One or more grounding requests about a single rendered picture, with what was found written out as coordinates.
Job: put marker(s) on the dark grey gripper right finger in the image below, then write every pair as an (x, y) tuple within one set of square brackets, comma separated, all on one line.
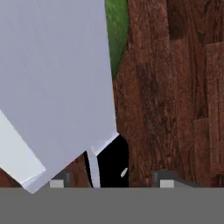
[(166, 183)]

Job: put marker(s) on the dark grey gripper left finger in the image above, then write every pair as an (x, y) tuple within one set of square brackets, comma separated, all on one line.
[(60, 183)]

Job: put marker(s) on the green avocado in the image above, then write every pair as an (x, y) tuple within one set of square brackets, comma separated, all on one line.
[(117, 32)]

